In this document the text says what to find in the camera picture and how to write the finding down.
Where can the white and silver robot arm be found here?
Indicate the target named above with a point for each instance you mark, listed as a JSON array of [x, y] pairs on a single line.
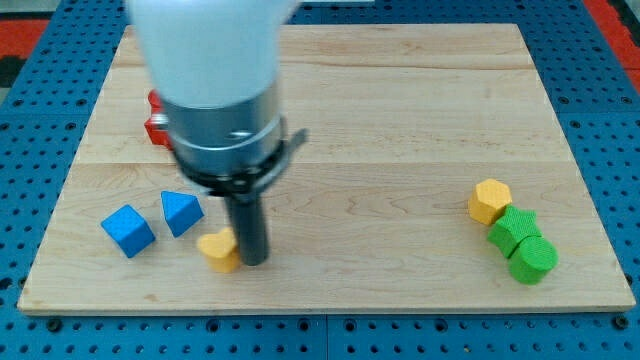
[[215, 67]]

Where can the yellow heart block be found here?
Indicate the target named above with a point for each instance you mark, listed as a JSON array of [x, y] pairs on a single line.
[[220, 250]]

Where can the yellow hexagon block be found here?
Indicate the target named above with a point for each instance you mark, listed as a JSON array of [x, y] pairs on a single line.
[[488, 201]]

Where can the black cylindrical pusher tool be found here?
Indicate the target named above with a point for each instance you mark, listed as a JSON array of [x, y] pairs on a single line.
[[250, 229]]

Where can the wooden board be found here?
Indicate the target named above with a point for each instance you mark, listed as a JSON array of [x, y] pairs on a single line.
[[371, 217]]

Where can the blue triangle block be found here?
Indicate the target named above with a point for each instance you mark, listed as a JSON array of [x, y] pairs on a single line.
[[181, 211]]

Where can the red block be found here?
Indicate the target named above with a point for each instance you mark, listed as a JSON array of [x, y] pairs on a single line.
[[156, 124]]

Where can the blue cube block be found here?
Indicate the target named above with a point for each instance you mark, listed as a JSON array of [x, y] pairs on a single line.
[[129, 230]]

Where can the green star block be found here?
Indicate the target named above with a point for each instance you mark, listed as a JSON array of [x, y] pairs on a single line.
[[513, 227]]

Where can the green cylinder block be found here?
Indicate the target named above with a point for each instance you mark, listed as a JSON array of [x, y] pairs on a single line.
[[533, 259]]

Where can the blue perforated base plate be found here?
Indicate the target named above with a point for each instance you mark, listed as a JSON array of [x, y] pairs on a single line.
[[591, 89]]

